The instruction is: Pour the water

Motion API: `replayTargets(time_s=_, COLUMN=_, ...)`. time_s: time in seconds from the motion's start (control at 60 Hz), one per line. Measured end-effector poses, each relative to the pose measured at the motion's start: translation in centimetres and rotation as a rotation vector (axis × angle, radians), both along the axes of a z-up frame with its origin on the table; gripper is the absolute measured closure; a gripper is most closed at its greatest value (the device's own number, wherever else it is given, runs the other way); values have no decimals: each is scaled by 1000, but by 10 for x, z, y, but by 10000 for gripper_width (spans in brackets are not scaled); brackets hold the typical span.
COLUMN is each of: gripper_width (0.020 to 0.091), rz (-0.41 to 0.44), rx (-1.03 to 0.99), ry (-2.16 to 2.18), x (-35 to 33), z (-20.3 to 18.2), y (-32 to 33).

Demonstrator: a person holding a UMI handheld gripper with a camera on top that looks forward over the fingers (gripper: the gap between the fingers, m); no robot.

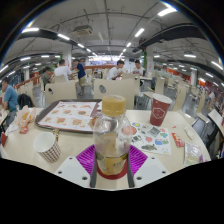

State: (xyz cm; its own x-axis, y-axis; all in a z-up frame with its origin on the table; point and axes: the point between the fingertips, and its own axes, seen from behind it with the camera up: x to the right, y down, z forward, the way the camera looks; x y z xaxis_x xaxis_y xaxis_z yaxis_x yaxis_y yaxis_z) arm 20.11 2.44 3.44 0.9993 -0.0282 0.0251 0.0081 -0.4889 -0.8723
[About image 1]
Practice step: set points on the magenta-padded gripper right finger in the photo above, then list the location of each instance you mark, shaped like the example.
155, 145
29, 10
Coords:
137, 158

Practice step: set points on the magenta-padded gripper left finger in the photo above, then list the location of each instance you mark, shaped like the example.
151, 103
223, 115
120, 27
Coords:
85, 158

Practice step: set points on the clear bottle with yellow drink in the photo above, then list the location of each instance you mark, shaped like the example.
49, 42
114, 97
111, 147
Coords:
111, 133

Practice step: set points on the colourful sticker sheet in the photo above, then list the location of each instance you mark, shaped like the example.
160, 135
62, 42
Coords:
151, 138

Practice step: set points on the white cup with brown pattern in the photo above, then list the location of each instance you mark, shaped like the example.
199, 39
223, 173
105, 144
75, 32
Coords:
46, 146

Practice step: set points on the small red sauce packet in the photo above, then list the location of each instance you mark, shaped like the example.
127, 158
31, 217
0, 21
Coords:
177, 139

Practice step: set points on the dark food tray with paper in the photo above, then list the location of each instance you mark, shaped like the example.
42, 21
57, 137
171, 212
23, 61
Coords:
66, 116

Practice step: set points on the red paper cup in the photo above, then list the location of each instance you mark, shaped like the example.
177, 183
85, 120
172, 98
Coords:
160, 110

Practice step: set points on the clear plastic bag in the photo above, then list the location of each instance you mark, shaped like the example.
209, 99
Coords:
193, 153

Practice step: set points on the small white packet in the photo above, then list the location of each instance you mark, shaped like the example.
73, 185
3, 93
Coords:
189, 132

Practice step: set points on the beige wooden chair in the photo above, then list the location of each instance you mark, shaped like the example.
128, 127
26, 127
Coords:
116, 88
61, 91

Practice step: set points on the crumpled orange food wrapper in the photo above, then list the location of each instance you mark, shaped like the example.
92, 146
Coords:
25, 116

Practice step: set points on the group of beige chairs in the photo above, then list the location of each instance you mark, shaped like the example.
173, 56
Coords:
160, 85

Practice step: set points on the black backpack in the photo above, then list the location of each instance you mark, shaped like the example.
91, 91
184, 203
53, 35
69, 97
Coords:
25, 101

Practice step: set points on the small red box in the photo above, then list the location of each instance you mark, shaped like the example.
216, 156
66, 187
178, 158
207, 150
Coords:
3, 139

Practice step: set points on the person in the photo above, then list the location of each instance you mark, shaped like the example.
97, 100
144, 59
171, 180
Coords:
115, 71
10, 98
80, 70
138, 69
46, 76
63, 71

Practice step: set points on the beige neighbouring table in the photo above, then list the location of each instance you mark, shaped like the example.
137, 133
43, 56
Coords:
216, 118

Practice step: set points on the ceiling air conditioner unit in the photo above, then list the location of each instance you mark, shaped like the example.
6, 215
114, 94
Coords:
82, 30

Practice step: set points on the group of ceiling lights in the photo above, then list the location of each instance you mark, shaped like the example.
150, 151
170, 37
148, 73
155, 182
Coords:
166, 11

